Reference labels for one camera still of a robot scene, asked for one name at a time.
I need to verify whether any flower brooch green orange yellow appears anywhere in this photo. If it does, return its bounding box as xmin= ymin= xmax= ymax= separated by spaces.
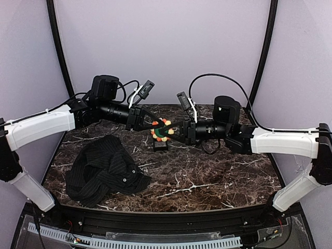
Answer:
xmin=150 ymin=118 xmax=174 ymax=142

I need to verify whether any black pinstriped shirt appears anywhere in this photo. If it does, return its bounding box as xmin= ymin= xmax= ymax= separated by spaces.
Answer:
xmin=65 ymin=135 xmax=151 ymax=208

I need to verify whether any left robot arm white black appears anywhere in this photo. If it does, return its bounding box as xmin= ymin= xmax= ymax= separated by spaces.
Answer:
xmin=1 ymin=75 xmax=164 ymax=212

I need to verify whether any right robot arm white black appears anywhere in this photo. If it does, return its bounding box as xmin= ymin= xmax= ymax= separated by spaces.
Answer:
xmin=157 ymin=96 xmax=331 ymax=214

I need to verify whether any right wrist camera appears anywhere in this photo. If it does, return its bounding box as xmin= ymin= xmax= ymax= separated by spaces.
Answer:
xmin=176 ymin=91 xmax=198 ymax=123

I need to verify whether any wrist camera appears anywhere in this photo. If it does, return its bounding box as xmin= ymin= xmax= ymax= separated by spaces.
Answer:
xmin=127 ymin=80 xmax=155 ymax=108
xmin=176 ymin=91 xmax=198 ymax=123

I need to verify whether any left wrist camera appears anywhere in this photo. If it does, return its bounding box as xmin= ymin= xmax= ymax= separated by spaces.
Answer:
xmin=127 ymin=80 xmax=155 ymax=108

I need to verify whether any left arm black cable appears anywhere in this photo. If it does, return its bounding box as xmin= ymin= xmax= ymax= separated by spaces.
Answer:
xmin=7 ymin=79 xmax=141 ymax=122

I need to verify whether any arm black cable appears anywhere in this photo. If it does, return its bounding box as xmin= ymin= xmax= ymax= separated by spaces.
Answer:
xmin=7 ymin=79 xmax=141 ymax=122
xmin=188 ymin=74 xmax=332 ymax=135

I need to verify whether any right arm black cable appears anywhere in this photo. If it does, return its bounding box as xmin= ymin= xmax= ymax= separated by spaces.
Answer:
xmin=188 ymin=74 xmax=332 ymax=135

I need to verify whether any white slotted cable duct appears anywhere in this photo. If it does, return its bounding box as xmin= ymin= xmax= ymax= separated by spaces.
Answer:
xmin=24 ymin=222 xmax=243 ymax=248

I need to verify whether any left black frame post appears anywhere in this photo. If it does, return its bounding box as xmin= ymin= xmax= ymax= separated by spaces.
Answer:
xmin=46 ymin=0 xmax=75 ymax=97

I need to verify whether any black frame post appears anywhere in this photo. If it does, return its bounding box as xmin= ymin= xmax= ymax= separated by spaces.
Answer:
xmin=246 ymin=0 xmax=279 ymax=109
xmin=46 ymin=0 xmax=75 ymax=97

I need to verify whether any right black frame post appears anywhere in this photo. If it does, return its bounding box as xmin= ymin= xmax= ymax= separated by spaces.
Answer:
xmin=246 ymin=0 xmax=279 ymax=109

